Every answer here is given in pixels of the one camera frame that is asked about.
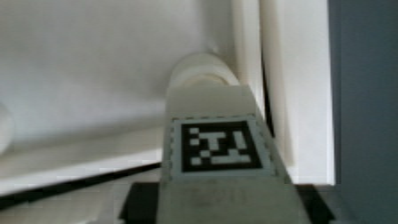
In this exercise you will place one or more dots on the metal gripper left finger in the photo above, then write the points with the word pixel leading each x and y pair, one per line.
pixel 141 204

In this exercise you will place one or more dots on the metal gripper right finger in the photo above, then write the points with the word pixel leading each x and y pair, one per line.
pixel 315 205

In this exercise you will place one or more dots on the white leg with fiducial tag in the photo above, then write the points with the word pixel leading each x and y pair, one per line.
pixel 225 183

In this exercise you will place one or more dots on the white square table top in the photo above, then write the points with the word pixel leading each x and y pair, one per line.
pixel 116 62

